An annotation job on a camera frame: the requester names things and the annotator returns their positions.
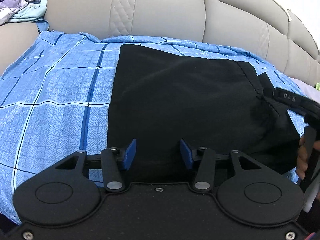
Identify black pants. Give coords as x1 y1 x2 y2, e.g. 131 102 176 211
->
107 44 300 181

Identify person right hand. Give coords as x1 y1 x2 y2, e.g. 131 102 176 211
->
296 136 308 180

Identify blue checkered blanket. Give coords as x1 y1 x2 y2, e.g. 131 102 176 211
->
1 31 302 223

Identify beige leather sofa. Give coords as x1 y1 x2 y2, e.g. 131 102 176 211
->
0 0 320 87

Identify light blue garment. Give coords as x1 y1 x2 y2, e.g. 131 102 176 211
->
8 0 48 23

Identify white lilac clothes pile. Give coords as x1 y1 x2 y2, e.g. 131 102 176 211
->
1 0 26 25

